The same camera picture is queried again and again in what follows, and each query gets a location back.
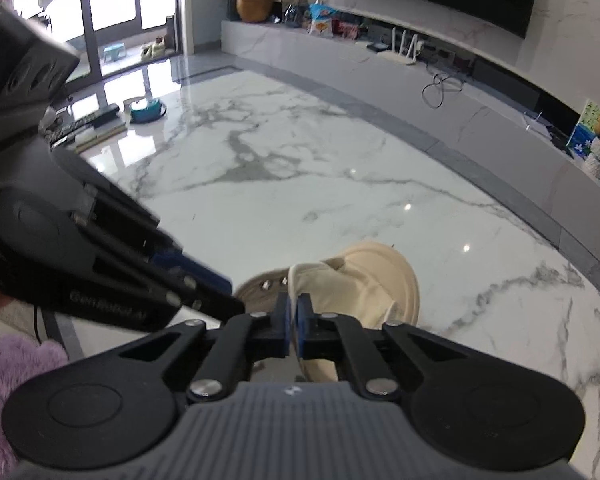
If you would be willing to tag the low white tv cabinet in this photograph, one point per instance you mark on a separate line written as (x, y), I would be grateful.
(479, 137)

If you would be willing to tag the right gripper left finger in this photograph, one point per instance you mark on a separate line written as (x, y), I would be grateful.
(235, 347)

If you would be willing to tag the white wifi router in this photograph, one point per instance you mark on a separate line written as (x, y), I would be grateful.
(402, 50)

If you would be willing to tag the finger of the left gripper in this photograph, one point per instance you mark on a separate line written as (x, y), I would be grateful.
(200, 274)

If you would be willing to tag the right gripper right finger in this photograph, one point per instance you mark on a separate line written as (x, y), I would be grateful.
(343, 341)

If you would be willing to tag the golden brown round vase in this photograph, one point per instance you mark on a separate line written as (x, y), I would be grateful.
(254, 11)

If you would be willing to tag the beige canvas shoe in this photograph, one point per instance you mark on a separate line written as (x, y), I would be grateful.
(369, 281)

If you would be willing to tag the teal robot vacuum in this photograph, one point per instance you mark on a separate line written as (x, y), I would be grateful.
(144, 111)

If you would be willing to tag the snack bag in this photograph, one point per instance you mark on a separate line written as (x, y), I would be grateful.
(321, 20)

